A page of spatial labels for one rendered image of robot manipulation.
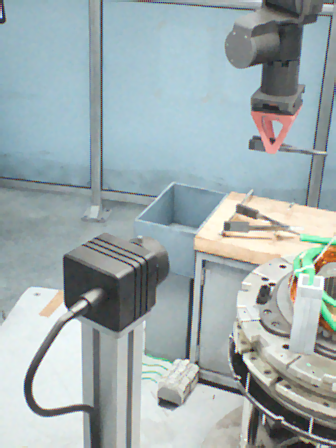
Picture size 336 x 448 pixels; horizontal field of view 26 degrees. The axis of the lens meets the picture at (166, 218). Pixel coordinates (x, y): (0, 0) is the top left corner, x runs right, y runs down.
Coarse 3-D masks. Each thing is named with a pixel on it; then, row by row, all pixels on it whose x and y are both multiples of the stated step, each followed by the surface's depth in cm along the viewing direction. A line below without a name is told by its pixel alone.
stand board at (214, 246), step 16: (224, 208) 125; (256, 208) 126; (272, 208) 126; (304, 208) 126; (208, 224) 120; (256, 224) 120; (288, 224) 121; (304, 224) 121; (320, 224) 121; (208, 240) 115; (224, 240) 115; (240, 240) 115; (256, 240) 115; (272, 240) 116; (288, 240) 116; (224, 256) 115; (240, 256) 114; (256, 256) 113; (272, 256) 112
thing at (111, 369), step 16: (96, 336) 46; (128, 336) 46; (96, 352) 46; (112, 352) 45; (128, 352) 47; (96, 368) 47; (112, 368) 45; (128, 368) 47; (96, 384) 47; (112, 384) 46; (128, 384) 48; (96, 400) 48; (112, 400) 46; (128, 400) 48; (112, 416) 47; (128, 416) 49; (112, 432) 48; (128, 432) 50
